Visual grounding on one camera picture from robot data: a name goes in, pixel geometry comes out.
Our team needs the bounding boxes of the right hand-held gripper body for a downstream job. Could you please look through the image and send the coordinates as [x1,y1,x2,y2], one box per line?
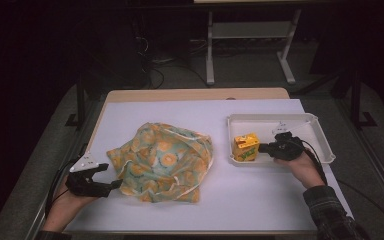
[266,121,306,162]

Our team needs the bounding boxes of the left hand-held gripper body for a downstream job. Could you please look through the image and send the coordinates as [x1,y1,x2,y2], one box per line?
[65,151,114,198]

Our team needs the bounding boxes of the yellow juice box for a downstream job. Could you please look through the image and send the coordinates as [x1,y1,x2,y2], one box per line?
[231,132,261,163]

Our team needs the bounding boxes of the white plastic tray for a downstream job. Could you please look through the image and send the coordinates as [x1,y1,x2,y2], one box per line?
[226,112,337,168]

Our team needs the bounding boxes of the orange flower patterned cloth bag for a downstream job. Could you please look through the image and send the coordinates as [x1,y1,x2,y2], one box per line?
[105,122,214,204]

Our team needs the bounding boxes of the person's left hand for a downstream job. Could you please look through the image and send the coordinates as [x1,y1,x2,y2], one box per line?
[50,174,98,218]

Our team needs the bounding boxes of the person's right hand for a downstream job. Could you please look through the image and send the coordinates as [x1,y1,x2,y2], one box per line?
[274,150,326,190]

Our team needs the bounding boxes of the black metal stand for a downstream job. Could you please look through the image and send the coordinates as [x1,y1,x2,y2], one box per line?
[64,74,88,130]
[349,68,378,130]

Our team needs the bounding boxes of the white table mat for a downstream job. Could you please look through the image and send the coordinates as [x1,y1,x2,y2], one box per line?
[64,98,354,233]

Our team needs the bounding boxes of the white metal stand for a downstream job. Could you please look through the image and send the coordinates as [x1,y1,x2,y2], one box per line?
[205,8,303,86]

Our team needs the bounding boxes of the left hand-held gripper cable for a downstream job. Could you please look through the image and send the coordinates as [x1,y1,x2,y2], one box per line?
[44,155,83,219]

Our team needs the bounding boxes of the hand-held gripper cable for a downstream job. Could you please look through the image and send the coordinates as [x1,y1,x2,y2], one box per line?
[44,155,83,219]
[293,139,384,234]

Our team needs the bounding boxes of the right hand-held gripper cable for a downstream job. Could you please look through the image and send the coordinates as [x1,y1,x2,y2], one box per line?
[293,139,384,234]

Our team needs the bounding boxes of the black floor cables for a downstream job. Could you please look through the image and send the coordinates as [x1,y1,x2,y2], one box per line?
[134,33,211,90]

